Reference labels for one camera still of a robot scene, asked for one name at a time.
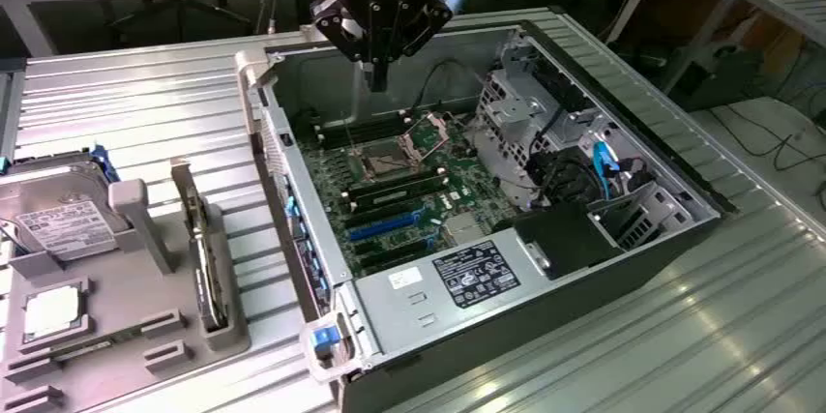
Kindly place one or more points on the graphics card with metal bracket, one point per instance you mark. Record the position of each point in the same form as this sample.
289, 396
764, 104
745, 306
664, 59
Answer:
207, 263

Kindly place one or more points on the open metal socket cover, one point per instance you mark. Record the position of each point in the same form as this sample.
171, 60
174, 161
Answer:
426, 135

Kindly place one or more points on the thin socket locking lever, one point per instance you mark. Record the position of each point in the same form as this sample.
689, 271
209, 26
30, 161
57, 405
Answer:
353, 139

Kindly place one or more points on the black tripod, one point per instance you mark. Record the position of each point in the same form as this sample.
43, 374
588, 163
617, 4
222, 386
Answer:
181, 11

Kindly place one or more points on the metal drive cage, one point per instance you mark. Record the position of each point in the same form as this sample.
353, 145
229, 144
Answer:
510, 142

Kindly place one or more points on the CPU socket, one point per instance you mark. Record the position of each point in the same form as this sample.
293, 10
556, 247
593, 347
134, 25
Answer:
382, 160

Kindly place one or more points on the green motherboard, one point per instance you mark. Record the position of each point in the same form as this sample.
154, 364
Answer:
465, 176

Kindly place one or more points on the installed green RAM stick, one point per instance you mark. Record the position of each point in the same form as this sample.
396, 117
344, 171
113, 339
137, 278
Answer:
397, 192

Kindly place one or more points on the silver chipset heat sink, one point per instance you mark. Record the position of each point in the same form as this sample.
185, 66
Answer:
466, 230

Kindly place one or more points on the black box device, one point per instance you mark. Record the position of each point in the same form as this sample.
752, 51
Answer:
717, 79

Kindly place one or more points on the black plastic air shroud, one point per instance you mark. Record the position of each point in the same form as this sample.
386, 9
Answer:
565, 239

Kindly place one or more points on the metal disk bay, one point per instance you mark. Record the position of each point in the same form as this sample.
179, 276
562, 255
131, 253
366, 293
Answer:
645, 219

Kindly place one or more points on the metal slat side table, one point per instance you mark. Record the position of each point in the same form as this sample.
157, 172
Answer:
781, 2

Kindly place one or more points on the silver hard disk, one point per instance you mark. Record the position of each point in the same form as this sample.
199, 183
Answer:
51, 200

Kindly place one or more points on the grey power supply unit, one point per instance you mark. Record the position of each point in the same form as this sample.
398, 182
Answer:
401, 316

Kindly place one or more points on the blue case latch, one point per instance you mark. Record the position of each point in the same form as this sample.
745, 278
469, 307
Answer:
324, 339

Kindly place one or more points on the grey parts rack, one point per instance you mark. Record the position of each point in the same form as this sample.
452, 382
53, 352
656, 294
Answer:
123, 297

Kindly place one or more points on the open black PC case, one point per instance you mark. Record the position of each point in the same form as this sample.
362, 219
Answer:
517, 335

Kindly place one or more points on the silver CPU chip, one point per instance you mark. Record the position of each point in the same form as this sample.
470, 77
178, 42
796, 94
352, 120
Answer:
53, 311

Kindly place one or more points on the loose green RAM stick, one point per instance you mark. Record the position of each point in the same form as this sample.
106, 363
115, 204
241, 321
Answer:
85, 348

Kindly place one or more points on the blue disk carrier bracket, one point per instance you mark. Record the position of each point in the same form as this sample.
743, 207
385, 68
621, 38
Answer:
105, 166

